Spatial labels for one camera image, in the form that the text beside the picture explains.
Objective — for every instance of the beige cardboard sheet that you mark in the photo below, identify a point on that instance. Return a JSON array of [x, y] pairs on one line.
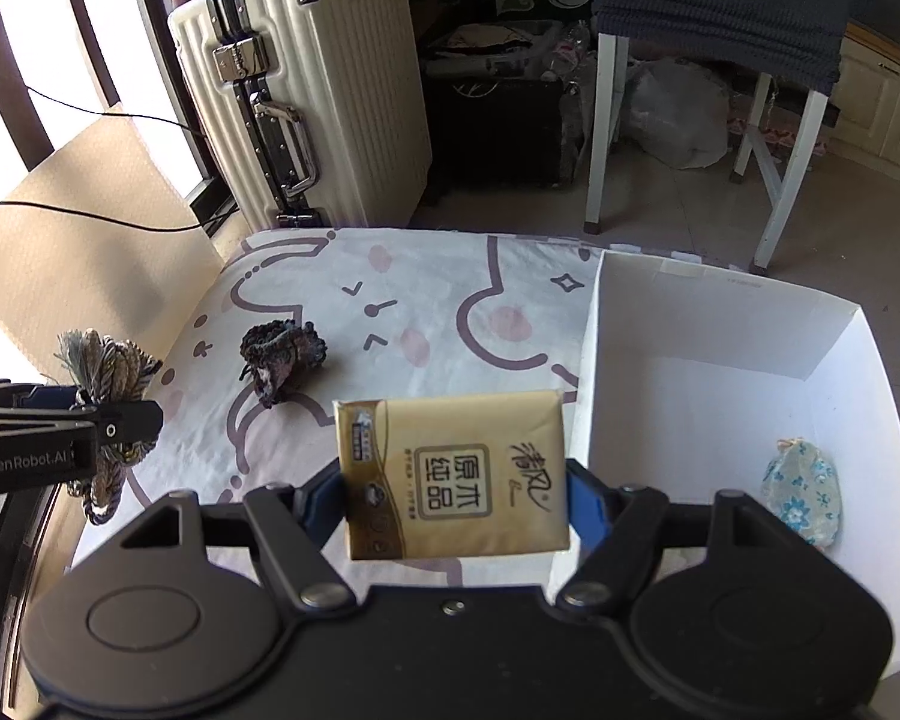
[[82, 255]]

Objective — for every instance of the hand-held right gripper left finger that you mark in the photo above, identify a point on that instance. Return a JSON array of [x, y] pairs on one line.
[[326, 499]]

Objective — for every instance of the blue floral fabric pouch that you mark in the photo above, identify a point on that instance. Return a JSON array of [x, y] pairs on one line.
[[799, 495]]

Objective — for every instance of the white printed blanket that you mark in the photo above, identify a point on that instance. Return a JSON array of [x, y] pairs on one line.
[[420, 300]]

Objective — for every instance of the grey beige tassel bundle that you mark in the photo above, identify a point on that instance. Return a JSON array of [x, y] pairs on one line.
[[116, 367]]

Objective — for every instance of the yellow tissue pack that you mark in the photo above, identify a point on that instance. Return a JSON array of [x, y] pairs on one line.
[[450, 472]]

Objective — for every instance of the translucent plastic bag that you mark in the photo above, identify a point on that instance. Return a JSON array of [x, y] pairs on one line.
[[682, 112]]

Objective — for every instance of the white wooden chair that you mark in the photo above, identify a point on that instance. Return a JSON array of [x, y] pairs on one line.
[[598, 127]]

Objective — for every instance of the dark knit chair cover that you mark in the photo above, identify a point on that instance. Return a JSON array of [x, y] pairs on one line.
[[720, 15]]

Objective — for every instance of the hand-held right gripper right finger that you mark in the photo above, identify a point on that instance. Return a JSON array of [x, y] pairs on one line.
[[581, 499]]

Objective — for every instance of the white cardboard box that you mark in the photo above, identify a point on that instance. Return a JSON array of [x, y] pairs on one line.
[[720, 405]]

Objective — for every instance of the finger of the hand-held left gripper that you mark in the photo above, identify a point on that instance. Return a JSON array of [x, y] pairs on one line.
[[60, 396], [131, 424]]

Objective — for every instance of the cream ribbed suitcase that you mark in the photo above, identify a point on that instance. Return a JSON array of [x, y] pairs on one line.
[[330, 90]]

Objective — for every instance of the brown window frame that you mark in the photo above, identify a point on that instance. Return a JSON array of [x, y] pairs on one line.
[[82, 15]]

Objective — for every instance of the cream cabinet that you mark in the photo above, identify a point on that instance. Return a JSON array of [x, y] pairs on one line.
[[892, 105]]

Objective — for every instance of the dark purple scrunchie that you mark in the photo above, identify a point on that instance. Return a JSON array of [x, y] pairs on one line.
[[285, 352]]

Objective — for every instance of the pink patterned rug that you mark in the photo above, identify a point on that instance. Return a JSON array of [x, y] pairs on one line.
[[750, 127]]

